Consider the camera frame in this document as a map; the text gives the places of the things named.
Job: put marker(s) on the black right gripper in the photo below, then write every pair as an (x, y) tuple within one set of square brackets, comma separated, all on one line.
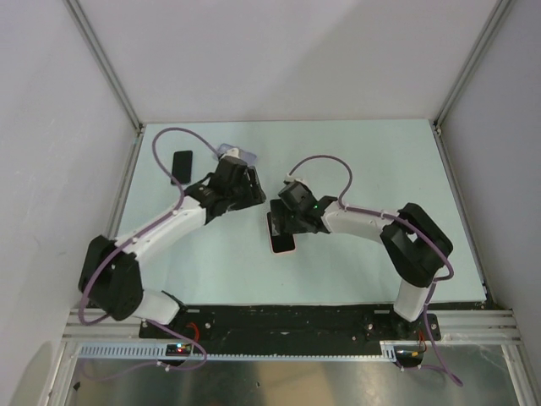
[(280, 209)]

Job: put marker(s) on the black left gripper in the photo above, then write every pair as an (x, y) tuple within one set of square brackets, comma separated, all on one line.
[(254, 194)]

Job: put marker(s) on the pink phone case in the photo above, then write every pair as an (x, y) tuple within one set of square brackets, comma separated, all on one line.
[(272, 237)]

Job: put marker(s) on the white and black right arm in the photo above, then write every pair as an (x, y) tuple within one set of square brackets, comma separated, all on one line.
[(417, 247)]

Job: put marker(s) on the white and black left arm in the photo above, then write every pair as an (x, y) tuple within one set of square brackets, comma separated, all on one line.
[(111, 275)]

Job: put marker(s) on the lilac phone case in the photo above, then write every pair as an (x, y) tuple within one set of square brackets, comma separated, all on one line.
[(236, 151)]

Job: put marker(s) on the phone in teal case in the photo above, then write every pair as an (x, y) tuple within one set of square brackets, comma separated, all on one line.
[(182, 165)]

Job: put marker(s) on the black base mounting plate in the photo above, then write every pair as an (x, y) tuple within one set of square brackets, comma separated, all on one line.
[(301, 329)]

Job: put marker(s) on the left controller board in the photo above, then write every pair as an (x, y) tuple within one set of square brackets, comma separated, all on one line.
[(179, 349)]

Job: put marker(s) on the controller board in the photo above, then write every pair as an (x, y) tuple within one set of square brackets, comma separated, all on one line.
[(408, 357), (179, 349)]

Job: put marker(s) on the right controller board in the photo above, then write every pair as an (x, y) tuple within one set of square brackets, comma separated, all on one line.
[(408, 357)]

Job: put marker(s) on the grey slotted cable duct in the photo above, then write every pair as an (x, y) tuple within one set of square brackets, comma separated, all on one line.
[(157, 351)]

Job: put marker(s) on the front aluminium frame rail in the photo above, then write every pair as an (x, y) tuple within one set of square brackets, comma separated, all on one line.
[(482, 327)]

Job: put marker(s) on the left back corner aluminium post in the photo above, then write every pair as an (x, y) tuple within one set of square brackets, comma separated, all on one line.
[(103, 62)]

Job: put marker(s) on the corner aluminium post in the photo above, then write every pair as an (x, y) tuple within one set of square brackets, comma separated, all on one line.
[(103, 62), (474, 58)]

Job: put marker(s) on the right back corner aluminium post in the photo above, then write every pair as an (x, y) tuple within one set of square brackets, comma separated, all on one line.
[(474, 58)]

